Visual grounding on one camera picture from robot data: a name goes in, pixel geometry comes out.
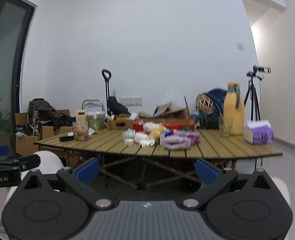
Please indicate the black bag on trolley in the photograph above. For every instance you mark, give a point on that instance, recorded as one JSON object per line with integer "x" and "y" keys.
{"x": 115, "y": 107}

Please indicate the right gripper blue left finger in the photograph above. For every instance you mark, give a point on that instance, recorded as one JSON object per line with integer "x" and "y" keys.
{"x": 87, "y": 171}

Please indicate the dark glass sliding door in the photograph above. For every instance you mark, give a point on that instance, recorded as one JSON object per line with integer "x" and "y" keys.
{"x": 15, "y": 19}

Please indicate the black camera tripod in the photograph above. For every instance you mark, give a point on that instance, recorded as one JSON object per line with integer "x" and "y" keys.
{"x": 252, "y": 92}

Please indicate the dark blue fabric bag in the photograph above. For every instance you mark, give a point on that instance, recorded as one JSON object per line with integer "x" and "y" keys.
{"x": 210, "y": 121}

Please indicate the open brown cardboard box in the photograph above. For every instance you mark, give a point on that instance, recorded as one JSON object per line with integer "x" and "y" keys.
{"x": 168, "y": 110}

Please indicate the wall power outlet strip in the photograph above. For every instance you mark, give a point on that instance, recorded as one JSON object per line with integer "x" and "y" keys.
{"x": 131, "y": 101}

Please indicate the wicker basket with lid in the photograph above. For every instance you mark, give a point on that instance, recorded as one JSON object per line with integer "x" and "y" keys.
{"x": 101, "y": 117}

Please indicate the pink satin scrunchie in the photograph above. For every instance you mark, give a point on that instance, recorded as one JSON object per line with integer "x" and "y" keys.
{"x": 194, "y": 137}

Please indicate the floor cardboard boxes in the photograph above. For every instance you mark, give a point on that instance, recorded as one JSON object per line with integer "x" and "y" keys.
{"x": 25, "y": 141}

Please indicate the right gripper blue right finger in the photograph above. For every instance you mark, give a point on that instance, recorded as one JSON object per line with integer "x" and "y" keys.
{"x": 207, "y": 172}

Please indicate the black jar lid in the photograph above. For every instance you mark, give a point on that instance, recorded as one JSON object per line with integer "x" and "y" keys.
{"x": 66, "y": 138}

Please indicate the lilac fuzzy scrunchie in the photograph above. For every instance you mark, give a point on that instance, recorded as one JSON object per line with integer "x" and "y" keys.
{"x": 174, "y": 142}

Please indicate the white round sponge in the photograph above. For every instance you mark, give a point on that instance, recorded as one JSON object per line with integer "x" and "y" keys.
{"x": 140, "y": 136}

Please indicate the purple tissue box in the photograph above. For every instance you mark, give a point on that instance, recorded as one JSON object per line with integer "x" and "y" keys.
{"x": 258, "y": 132}

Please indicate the yellow white plush toy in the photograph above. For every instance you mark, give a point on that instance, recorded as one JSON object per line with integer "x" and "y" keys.
{"x": 154, "y": 131}

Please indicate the red cardboard tray box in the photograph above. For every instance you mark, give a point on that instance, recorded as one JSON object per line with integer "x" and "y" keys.
{"x": 171, "y": 124}

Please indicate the clear snack jar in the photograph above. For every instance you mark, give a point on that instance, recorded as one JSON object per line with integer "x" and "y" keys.
{"x": 80, "y": 131}

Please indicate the woven rattan ball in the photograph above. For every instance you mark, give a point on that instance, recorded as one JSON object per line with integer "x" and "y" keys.
{"x": 204, "y": 104}

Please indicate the small brown cardboard tray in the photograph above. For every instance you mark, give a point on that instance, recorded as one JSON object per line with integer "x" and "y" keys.
{"x": 119, "y": 124}

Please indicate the wooden block box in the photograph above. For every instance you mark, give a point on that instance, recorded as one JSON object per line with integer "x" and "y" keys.
{"x": 80, "y": 116}

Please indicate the clear drinking glass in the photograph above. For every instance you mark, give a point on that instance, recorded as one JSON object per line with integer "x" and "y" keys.
{"x": 225, "y": 126}

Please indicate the metal folding chair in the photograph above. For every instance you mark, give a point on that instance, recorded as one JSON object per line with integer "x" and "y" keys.
{"x": 93, "y": 107}

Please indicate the black backpack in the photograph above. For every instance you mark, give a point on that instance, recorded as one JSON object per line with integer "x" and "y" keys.
{"x": 39, "y": 113}

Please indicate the wooden slat folding table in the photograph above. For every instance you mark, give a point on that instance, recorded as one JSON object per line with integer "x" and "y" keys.
{"x": 212, "y": 147}

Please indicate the green spray bottle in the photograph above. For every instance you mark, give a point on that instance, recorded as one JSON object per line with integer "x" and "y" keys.
{"x": 95, "y": 123}

